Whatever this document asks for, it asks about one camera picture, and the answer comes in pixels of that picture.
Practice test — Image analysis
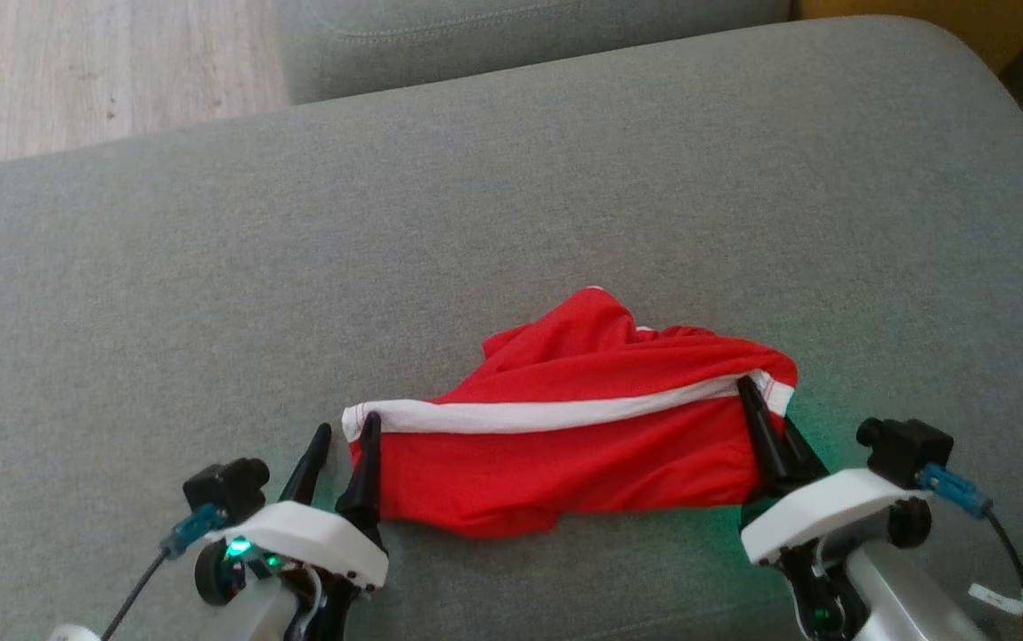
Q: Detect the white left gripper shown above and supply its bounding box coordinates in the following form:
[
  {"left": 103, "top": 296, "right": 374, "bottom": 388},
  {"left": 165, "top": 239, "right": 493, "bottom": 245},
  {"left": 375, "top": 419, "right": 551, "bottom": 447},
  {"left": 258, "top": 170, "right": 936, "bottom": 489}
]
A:
[{"left": 194, "top": 411, "right": 390, "bottom": 624}]

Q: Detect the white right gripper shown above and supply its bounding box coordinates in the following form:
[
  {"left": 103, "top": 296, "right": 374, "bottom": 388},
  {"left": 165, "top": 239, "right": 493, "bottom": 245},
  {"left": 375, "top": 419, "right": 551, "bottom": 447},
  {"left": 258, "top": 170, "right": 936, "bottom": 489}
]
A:
[{"left": 736, "top": 375, "right": 933, "bottom": 638}]

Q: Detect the red basketball jersey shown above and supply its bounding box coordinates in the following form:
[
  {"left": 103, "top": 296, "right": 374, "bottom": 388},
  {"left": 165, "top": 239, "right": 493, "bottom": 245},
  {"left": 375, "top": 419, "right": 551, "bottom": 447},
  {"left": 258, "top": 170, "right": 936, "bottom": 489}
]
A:
[{"left": 341, "top": 286, "right": 800, "bottom": 540}]

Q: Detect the large grey sofa seat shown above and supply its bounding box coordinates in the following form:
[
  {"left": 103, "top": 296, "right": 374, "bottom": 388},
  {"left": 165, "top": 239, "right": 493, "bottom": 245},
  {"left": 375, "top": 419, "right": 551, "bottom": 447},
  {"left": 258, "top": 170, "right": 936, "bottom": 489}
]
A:
[{"left": 0, "top": 14, "right": 1023, "bottom": 641}]

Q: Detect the grey sofa cushion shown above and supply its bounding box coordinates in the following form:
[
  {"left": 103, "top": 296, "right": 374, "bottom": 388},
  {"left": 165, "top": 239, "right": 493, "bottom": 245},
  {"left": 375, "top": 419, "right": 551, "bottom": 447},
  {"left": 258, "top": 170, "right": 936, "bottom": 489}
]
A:
[{"left": 274, "top": 0, "right": 793, "bottom": 107}]

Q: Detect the left arm cable blue plug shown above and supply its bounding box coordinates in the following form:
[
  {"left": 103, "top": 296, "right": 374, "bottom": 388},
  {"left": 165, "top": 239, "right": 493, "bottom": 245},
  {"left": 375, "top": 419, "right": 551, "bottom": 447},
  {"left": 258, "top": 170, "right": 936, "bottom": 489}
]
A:
[{"left": 100, "top": 504, "right": 228, "bottom": 641}]

